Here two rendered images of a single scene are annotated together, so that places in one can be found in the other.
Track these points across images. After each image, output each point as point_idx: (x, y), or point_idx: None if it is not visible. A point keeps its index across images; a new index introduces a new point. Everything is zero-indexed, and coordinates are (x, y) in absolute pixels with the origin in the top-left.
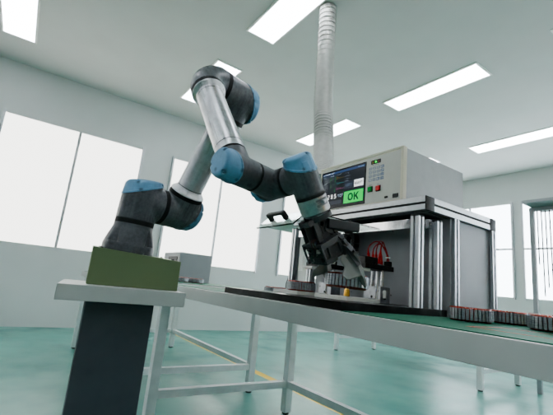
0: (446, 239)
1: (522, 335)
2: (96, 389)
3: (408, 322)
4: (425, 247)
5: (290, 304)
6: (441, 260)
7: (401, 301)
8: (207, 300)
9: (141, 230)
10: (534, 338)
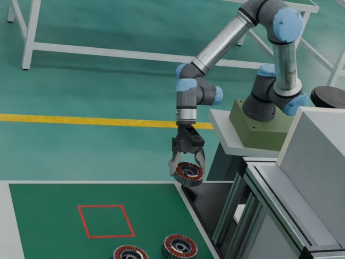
0: None
1: (87, 200)
2: (214, 172)
3: (124, 183)
4: None
5: (213, 181)
6: (241, 228)
7: None
8: None
9: (251, 100)
10: (74, 192)
